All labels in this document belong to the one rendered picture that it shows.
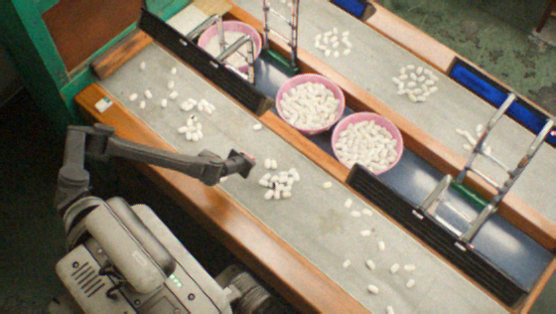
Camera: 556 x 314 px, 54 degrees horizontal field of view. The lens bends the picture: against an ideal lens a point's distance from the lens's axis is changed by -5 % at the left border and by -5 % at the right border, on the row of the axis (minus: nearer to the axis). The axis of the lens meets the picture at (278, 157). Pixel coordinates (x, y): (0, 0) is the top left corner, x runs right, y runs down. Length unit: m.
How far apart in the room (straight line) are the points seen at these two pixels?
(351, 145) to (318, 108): 0.20
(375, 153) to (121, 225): 1.30
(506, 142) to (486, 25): 1.56
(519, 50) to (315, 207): 2.06
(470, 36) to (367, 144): 1.64
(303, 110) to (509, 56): 1.75
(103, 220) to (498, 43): 3.00
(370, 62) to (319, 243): 0.83
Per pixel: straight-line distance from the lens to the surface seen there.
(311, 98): 2.29
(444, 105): 2.36
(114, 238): 1.07
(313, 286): 1.92
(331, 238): 2.00
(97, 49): 2.39
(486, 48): 3.65
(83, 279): 1.27
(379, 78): 2.38
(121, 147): 1.85
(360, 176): 1.71
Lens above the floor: 2.59
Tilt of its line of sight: 60 degrees down
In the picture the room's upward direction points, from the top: 1 degrees counter-clockwise
